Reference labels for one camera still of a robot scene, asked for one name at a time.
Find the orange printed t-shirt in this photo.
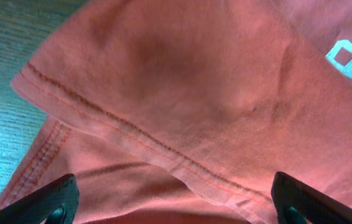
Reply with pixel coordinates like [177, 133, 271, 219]
[0, 0, 352, 223]

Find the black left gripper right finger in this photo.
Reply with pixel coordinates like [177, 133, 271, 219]
[271, 172, 352, 224]

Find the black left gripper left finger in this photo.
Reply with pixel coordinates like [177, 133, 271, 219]
[0, 174, 80, 224]

